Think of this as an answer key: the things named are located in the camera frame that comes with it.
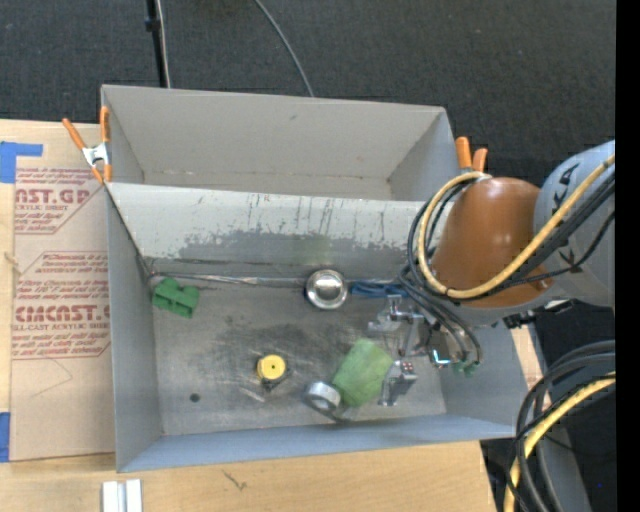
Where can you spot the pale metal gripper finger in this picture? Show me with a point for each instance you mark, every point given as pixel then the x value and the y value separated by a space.
pixel 392 316
pixel 397 382

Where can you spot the blue flat thing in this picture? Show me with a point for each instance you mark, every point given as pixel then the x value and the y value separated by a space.
pixel 372 288

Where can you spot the pale green cup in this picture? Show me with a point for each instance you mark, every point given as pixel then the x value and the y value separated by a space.
pixel 361 372

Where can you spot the shiny metal cup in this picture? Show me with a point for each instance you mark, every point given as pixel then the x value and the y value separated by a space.
pixel 326 289

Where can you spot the yellow and black round thing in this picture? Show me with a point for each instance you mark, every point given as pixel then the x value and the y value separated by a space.
pixel 271 369

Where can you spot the grey metal bin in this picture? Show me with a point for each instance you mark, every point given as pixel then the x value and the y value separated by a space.
pixel 260 225

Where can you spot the green toy brick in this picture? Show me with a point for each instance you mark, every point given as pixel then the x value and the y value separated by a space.
pixel 175 297

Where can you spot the brown cardboard board, red print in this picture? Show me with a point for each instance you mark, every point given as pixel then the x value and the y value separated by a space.
pixel 60 300

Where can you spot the black cylinder on white bracket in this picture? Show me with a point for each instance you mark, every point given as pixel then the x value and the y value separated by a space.
pixel 517 318

